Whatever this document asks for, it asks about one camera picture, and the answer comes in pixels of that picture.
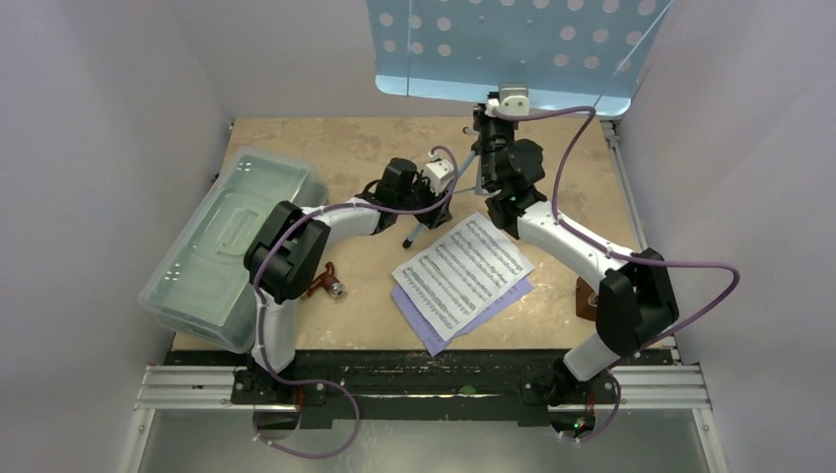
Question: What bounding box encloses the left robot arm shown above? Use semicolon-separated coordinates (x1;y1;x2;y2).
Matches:
244;157;457;403

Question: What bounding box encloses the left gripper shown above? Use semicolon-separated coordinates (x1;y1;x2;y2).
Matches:
395;171;450;228

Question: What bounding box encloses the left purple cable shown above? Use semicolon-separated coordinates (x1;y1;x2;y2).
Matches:
250;144;460;460

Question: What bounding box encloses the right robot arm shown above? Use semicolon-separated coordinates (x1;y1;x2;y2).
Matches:
472;103;679;401

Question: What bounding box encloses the white sheet music page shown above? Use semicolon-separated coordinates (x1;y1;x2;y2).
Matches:
392;213;534;341

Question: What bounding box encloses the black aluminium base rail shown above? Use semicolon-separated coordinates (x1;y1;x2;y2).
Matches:
136;350;710;433

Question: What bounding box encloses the light blue music stand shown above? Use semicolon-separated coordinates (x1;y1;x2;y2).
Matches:
365;0;675;250

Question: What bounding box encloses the purple paper sheet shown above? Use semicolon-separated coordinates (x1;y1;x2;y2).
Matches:
389;277;534;357

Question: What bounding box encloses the brown metronome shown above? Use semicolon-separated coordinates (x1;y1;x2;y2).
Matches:
575;278;597;322

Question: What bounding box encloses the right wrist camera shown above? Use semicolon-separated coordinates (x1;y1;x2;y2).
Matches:
485;83;530;118

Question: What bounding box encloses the purple cable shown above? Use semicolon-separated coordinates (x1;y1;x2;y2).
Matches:
250;144;460;460
493;105;742;445

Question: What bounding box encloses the brown capo clamp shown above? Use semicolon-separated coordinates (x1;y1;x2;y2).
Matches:
302;261;346;299

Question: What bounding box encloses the clear plastic storage bin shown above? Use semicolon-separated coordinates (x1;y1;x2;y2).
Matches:
138;146;328;354

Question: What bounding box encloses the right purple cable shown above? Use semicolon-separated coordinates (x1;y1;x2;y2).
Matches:
493;105;742;445

